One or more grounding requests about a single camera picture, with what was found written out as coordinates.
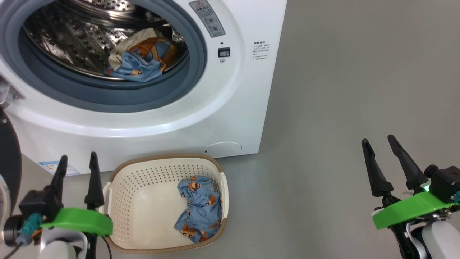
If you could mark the cream cartoon print garment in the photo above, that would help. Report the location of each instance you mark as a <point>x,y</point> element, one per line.
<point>125,45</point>

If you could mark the round white filter cover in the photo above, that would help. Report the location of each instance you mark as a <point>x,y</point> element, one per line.
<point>222,149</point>

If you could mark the white washing machine body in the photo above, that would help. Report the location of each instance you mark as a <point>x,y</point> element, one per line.
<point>233,108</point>

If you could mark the black round washer door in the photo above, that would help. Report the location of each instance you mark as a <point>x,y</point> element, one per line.
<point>9,154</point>

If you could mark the grey warning label sticker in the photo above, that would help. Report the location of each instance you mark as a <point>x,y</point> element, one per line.
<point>208,18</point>

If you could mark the teal camera plug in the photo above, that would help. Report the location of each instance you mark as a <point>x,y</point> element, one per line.
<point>30,226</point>
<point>457,198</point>

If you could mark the cream perforated laundry basket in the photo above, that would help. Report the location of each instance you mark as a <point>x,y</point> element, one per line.
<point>151,201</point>

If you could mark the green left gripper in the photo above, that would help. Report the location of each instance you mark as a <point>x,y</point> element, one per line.
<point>82,221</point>

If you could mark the teal left camera plug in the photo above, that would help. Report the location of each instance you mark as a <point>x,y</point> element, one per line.
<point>30,226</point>

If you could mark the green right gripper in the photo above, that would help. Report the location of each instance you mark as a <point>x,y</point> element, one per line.
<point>409,210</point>

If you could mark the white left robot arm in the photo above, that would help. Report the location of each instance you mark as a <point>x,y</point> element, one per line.
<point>57,250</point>

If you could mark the metal door hinge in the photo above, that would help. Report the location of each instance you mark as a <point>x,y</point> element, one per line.
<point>10,91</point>

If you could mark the teal right camera plug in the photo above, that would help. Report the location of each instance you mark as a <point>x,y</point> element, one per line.
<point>457,198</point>

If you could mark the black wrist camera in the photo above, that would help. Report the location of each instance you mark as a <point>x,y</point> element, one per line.
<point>445,183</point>
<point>36,203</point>

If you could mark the blue energy label sticker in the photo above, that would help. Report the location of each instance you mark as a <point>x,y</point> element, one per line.
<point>48,167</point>

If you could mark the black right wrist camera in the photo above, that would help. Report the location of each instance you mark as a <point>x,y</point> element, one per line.
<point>445,183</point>

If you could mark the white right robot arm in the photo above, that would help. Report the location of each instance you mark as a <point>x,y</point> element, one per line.
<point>442,241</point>

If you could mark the stainless steel washing machine drum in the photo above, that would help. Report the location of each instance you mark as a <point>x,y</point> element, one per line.
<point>72,46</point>

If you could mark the black door latch socket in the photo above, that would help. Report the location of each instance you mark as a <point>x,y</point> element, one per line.
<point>224,52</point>

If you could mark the blue bear print garment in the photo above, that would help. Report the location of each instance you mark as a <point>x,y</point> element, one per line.
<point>201,212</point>

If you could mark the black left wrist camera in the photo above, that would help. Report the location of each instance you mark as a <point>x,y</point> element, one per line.
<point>36,203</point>

